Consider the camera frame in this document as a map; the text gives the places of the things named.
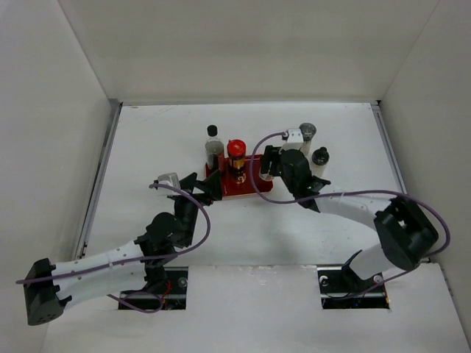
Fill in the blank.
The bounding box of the red lid sauce jar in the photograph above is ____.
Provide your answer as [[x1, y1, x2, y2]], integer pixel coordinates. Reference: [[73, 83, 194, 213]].
[[227, 139, 247, 184]]

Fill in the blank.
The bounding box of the white shaker black knob lid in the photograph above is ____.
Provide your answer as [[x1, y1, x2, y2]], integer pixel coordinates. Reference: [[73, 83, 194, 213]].
[[310, 146, 330, 178]]

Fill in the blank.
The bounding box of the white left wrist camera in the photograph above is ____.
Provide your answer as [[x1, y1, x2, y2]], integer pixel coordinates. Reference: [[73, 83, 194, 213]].
[[154, 172, 180, 189]]

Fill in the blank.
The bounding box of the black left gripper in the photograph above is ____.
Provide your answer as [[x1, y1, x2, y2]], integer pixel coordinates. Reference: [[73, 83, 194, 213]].
[[174, 170, 222, 246]]

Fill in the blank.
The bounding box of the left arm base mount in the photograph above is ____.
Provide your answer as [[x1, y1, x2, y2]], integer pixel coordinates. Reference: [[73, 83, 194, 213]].
[[118, 267, 189, 312]]

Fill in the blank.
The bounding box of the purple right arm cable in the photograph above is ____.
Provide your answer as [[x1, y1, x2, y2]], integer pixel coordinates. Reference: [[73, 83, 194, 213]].
[[249, 132, 452, 299]]

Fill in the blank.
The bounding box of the salt grinder black clear top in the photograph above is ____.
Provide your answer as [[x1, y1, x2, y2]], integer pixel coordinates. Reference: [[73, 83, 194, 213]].
[[299, 122, 317, 156]]

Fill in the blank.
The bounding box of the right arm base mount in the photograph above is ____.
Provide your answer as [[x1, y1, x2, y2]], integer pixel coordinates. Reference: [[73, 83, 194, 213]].
[[317, 252, 389, 310]]

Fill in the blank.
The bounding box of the soy sauce bottle red label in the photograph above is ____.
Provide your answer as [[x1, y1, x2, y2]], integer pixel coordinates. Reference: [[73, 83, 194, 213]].
[[205, 124, 224, 172]]

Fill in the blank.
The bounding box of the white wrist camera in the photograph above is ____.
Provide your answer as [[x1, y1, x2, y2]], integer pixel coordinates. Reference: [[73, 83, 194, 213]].
[[281, 129, 304, 151], [154, 172, 180, 189]]

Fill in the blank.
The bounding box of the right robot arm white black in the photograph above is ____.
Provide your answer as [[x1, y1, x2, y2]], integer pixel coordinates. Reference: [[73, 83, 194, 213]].
[[260, 146, 439, 291]]

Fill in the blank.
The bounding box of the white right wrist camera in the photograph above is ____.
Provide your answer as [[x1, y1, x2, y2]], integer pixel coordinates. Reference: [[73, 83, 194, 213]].
[[281, 129, 304, 151]]

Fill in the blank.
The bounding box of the red lacquer tray gold emblem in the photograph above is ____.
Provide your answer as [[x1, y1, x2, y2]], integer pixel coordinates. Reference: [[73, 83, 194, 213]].
[[221, 154, 273, 198]]

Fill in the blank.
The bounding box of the small jar white lid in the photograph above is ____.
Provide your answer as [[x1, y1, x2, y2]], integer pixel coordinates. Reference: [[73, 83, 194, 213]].
[[258, 174, 274, 182]]

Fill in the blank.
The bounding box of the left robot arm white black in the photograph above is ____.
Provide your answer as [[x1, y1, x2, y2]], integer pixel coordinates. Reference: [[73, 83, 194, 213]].
[[18, 171, 223, 327]]

